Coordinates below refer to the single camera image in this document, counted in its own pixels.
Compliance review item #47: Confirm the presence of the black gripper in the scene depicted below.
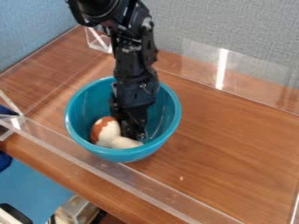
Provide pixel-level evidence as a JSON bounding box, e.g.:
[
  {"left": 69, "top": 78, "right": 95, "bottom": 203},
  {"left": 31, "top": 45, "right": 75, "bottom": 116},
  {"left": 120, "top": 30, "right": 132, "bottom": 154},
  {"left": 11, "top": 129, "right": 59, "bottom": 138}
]
[{"left": 109, "top": 26, "right": 159, "bottom": 140}]

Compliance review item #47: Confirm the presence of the brown and white plush mushroom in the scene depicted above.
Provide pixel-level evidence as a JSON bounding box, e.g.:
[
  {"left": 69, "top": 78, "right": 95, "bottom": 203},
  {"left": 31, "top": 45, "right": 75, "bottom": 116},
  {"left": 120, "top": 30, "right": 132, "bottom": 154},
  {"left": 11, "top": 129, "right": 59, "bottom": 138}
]
[{"left": 89, "top": 116, "right": 143, "bottom": 149}]

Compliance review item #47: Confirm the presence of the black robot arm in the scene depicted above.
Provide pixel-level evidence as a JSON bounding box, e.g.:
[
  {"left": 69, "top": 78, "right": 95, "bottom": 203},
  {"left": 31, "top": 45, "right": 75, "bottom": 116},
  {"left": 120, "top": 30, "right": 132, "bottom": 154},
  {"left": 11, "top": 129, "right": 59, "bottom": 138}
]
[{"left": 65, "top": 0, "right": 160, "bottom": 140}]

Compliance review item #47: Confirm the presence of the blue plastic bowl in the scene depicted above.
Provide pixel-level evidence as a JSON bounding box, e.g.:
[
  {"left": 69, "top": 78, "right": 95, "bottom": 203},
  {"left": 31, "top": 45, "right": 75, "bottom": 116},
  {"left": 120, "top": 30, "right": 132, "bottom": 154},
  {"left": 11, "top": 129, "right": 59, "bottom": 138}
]
[{"left": 63, "top": 76, "right": 183, "bottom": 164}]

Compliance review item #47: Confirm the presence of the clear acrylic front barrier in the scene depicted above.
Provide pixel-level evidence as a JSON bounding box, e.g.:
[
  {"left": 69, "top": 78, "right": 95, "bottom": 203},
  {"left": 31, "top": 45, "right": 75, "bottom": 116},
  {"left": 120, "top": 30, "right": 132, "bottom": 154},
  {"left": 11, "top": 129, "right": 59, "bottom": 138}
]
[{"left": 0, "top": 116, "right": 243, "bottom": 224}]

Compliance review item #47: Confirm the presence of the clear acrylic barrier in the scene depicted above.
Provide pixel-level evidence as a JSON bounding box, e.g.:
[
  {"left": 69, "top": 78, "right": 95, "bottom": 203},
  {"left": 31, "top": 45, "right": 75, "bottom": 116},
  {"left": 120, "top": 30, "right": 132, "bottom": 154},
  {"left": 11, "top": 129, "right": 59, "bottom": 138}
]
[
  {"left": 83, "top": 25, "right": 299, "bottom": 116},
  {"left": 0, "top": 116, "right": 243, "bottom": 224}
]

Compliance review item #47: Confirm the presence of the blue cloth at left edge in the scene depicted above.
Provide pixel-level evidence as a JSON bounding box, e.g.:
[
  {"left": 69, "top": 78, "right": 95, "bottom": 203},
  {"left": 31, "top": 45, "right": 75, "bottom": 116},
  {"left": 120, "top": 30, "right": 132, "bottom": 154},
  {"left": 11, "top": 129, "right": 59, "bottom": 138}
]
[{"left": 0, "top": 104, "right": 19, "bottom": 172}]

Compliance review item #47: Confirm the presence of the clutter under table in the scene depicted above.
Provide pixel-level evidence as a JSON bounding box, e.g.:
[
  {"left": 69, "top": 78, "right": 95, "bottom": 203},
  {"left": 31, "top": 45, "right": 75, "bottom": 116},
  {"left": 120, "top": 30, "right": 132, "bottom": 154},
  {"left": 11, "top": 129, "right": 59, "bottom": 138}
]
[{"left": 0, "top": 196, "right": 108, "bottom": 224}]

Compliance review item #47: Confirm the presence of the clear acrylic back barrier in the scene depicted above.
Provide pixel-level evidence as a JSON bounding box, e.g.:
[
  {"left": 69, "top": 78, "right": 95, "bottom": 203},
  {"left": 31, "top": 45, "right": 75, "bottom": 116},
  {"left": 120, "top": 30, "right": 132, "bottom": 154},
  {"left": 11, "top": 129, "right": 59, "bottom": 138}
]
[{"left": 83, "top": 25, "right": 299, "bottom": 116}]

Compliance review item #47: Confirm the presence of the clear acrylic corner bracket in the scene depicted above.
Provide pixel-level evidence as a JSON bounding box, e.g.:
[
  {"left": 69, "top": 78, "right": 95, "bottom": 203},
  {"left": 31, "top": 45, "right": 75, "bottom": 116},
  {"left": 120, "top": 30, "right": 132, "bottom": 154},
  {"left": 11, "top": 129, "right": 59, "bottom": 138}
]
[{"left": 85, "top": 27, "right": 112, "bottom": 53}]

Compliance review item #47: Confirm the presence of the clear acrylic left bracket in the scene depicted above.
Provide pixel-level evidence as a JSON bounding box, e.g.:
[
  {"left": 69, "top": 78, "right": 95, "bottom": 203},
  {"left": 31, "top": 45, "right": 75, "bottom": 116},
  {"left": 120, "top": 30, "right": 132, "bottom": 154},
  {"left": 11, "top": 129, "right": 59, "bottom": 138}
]
[{"left": 0, "top": 90, "right": 24, "bottom": 142}]

